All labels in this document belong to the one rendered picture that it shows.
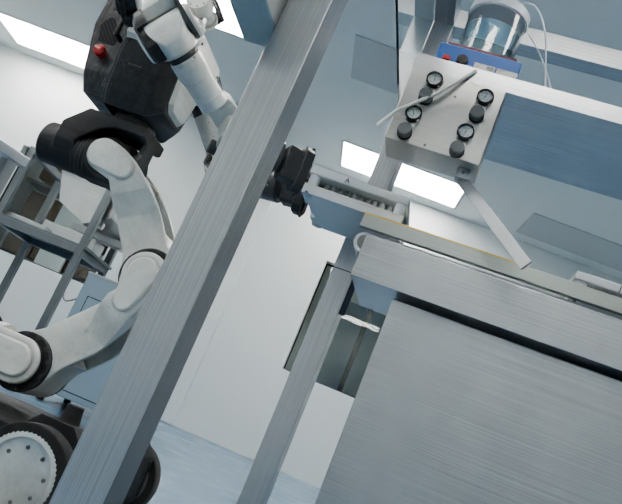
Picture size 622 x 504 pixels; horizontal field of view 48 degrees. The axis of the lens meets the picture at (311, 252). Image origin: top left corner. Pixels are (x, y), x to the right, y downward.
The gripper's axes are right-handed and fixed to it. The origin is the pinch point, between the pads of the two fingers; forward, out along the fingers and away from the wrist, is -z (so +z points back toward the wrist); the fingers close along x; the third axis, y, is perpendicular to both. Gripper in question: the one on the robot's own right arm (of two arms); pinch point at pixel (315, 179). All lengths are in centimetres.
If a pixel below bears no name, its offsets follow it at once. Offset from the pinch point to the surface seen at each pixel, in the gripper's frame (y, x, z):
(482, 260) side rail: 31.6, 10.2, -31.2
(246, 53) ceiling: -357, -201, -24
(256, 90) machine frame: 70, 20, 35
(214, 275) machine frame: 70, 44, 30
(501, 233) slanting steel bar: 38.6, 5.7, -28.9
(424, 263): 25.4, 14.7, -21.7
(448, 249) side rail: 27.5, 10.1, -24.9
